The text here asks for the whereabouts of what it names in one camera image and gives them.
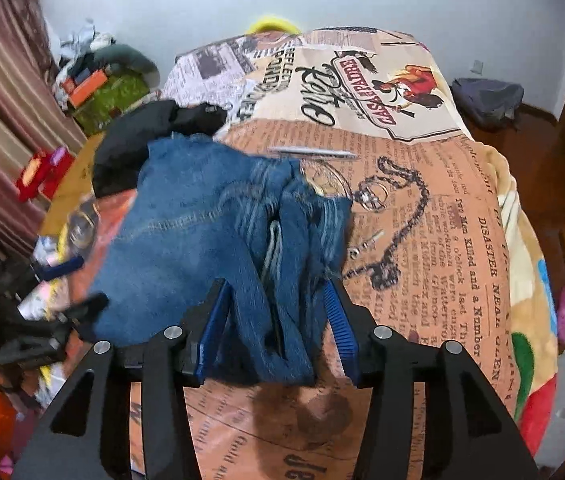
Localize dark bag on floor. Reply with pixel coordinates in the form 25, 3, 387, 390
451, 78, 525, 130

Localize pile of white clothes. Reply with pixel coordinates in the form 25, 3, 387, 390
58, 20, 115, 68

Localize green cloth covered stand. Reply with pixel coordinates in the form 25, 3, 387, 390
71, 73, 149, 136

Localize black folded garment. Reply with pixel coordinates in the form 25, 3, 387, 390
92, 100, 227, 198

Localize yellow curved pillow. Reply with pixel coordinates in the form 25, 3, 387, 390
246, 15, 301, 35

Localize brown paw print mat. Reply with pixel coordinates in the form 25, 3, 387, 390
37, 133, 104, 236

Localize orange box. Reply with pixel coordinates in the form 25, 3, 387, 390
69, 70, 108, 108

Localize blue denim jeans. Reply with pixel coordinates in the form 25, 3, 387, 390
92, 134, 352, 385

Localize red plush toy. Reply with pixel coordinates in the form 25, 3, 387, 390
16, 146, 75, 203

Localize grey plush pillow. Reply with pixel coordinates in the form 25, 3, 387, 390
92, 44, 158, 74

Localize newspaper print bed blanket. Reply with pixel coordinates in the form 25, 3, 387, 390
36, 27, 561, 480

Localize striped red beige curtain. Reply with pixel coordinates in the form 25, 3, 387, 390
0, 0, 86, 255

